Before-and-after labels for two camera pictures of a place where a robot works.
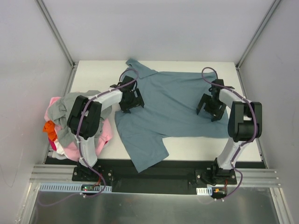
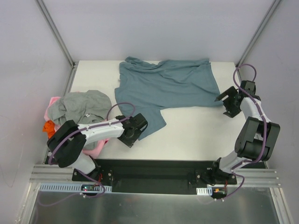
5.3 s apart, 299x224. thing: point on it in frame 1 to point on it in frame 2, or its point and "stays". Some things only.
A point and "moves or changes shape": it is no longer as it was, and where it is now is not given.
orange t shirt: x=49 y=127 stays
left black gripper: x=132 y=100 to x=137 y=128
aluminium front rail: x=245 y=177 stays
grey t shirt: x=59 y=110 stays
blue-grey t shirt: x=170 y=101 moves or changes shape
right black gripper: x=211 y=107 to x=231 y=102
